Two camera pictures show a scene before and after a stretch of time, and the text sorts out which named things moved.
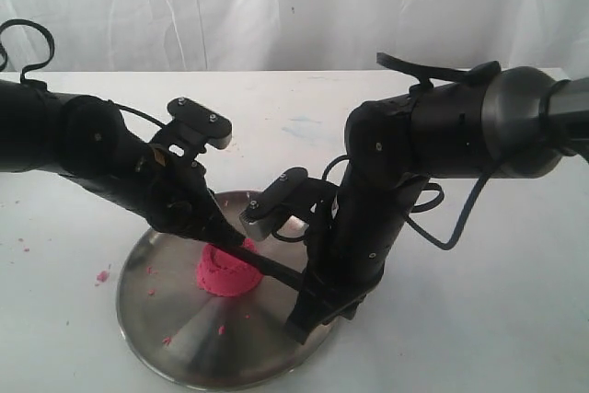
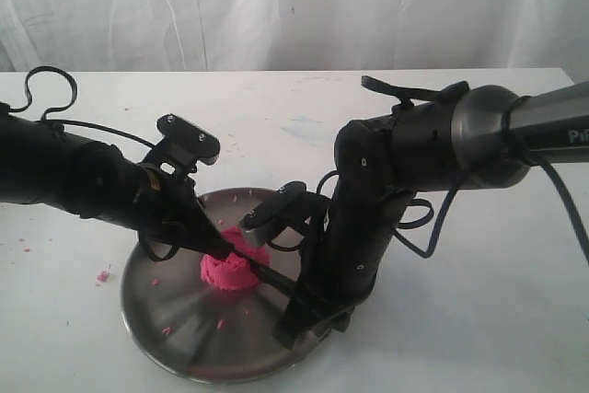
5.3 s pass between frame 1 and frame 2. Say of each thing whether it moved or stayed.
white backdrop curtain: stayed
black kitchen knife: moved
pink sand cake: moved
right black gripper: stayed
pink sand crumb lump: stayed
